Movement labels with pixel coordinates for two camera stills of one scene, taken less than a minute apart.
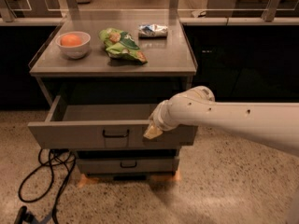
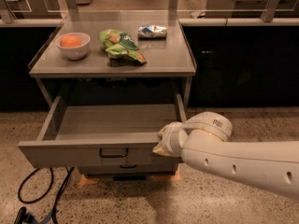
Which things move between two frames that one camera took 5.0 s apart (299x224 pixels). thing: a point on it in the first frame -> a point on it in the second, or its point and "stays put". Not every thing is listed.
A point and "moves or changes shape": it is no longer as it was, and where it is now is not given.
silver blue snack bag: [152, 31] stays put
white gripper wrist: [158, 116] -> [169, 139]
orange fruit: [71, 40] stays put
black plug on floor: [23, 215] stays put
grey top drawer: [105, 126] moves or changes shape
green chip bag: [121, 44] stays put
